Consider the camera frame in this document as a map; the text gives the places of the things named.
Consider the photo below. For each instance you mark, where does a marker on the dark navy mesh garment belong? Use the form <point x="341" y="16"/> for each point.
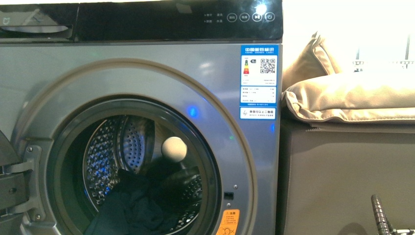
<point x="164" y="200"/>

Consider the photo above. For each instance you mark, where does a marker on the grey front-load washing machine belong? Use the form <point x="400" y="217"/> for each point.
<point x="100" y="85"/>

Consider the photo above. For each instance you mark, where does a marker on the washing machine door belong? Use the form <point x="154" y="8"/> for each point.
<point x="19" y="195"/>

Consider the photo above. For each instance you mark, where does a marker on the white ball in drum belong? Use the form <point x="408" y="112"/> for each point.
<point x="174" y="149"/>

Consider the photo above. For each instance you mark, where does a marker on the blue energy label sticker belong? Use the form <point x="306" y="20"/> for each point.
<point x="258" y="82"/>

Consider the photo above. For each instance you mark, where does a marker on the orange warning sticker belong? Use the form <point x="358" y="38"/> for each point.
<point x="229" y="222"/>

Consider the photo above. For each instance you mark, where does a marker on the beige cushion standing behind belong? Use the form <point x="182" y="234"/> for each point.
<point x="318" y="58"/>

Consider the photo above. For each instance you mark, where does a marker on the grey cabinet beside washer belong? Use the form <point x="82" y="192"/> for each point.
<point x="328" y="173"/>

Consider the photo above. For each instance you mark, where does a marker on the beige cushion lying flat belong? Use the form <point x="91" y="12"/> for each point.
<point x="359" y="97"/>

